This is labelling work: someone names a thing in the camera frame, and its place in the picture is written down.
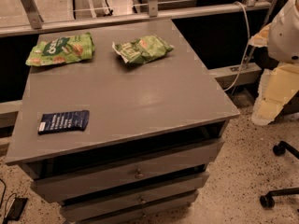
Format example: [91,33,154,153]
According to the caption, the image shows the green jalapeno chip bag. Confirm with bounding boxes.
[112,35,174,64]

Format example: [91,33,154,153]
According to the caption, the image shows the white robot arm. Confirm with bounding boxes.
[249,0,299,63]

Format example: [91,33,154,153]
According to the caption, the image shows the dark blue rxbar wrapper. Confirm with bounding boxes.
[38,110,90,135]

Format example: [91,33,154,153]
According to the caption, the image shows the green snack bag white logo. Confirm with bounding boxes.
[26,33,95,66]

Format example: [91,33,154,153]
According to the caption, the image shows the grey drawer cabinet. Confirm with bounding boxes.
[4,18,241,224]

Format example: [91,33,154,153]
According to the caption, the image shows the middle grey drawer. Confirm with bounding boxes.
[61,166,209,222]

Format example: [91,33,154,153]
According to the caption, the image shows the grey drawer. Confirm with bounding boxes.
[31,138,224,203]
[61,166,209,222]
[76,190,199,224]

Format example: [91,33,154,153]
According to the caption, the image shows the bottom grey drawer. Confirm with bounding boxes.
[76,190,199,224]

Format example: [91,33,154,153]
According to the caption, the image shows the top grey drawer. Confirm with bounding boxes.
[31,138,224,203]

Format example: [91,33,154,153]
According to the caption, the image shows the black office chair base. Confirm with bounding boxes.
[259,140,299,209]

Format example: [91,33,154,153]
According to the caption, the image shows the black device on floor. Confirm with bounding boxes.
[5,198,28,221]

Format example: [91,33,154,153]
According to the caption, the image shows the grey metal rail frame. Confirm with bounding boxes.
[0,0,278,37]

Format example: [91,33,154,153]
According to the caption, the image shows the black floor cable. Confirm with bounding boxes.
[0,178,17,224]

